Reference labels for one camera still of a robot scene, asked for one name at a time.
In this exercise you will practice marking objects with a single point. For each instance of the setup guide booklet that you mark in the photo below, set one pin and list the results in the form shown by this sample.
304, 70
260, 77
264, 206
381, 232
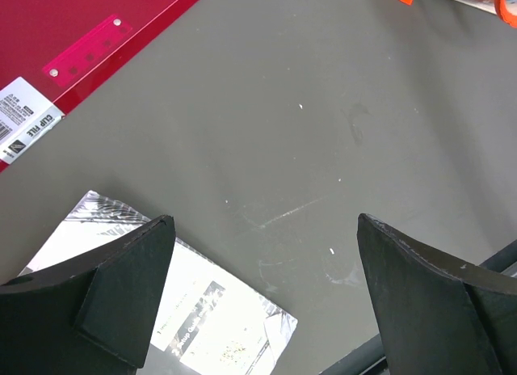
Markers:
209, 322

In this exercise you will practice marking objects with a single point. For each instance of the red clip file folder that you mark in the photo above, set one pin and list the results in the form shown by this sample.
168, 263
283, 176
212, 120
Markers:
55, 53

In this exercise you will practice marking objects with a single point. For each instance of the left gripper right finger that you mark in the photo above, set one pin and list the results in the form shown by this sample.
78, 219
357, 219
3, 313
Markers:
436, 313

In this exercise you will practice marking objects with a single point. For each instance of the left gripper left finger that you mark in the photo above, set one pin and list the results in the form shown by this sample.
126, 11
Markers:
93, 313

